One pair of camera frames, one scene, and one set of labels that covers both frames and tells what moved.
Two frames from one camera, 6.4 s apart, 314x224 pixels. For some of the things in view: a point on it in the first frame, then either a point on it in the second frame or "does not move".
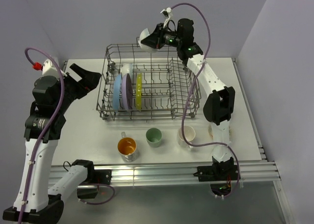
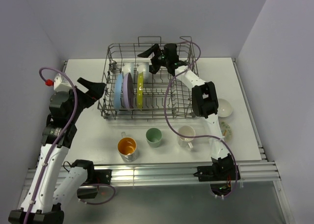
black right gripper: x=154 y=40 → x=154 y=68
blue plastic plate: x=117 y=82 does not move
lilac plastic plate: x=127 y=91 does not move
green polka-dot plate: x=139 y=91 does not move
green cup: x=153 y=136 does not move
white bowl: x=144 y=33 → x=144 y=67
